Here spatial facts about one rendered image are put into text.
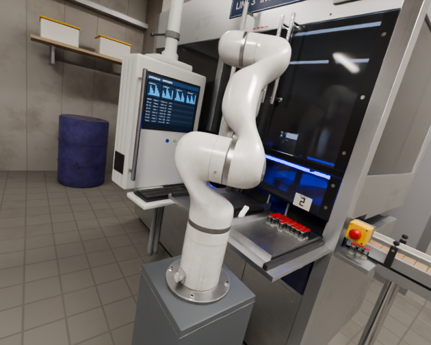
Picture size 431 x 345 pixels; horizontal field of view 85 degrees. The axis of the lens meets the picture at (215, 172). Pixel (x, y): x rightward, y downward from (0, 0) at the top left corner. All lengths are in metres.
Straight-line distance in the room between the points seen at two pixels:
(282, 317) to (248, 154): 1.03
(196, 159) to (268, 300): 1.04
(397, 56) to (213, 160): 0.78
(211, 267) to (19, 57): 3.88
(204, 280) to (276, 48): 0.67
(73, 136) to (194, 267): 3.05
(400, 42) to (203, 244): 0.94
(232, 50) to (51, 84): 3.60
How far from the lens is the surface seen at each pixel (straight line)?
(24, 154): 4.34
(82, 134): 3.51
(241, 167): 0.54
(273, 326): 1.50
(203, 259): 0.65
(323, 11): 1.31
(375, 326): 1.38
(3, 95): 4.22
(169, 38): 1.59
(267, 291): 1.43
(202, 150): 0.56
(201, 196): 0.59
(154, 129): 1.46
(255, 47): 0.79
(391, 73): 1.09
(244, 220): 1.10
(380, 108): 1.07
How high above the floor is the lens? 1.34
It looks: 14 degrees down
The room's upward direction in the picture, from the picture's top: 11 degrees clockwise
